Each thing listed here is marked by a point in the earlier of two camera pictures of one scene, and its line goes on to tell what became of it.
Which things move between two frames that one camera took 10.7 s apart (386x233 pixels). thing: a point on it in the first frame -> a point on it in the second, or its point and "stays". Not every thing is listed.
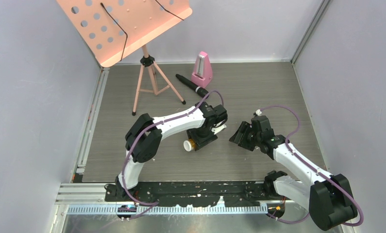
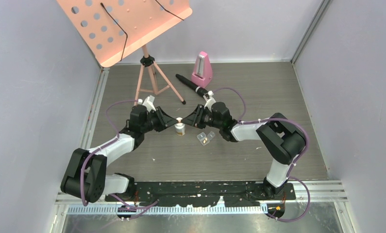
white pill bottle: (189, 145) -> (180, 128)
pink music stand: (112, 29) stays
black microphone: (191, 85) stays
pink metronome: (202, 75) stays
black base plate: (236, 194) stays
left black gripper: (200, 142) -> (166, 121)
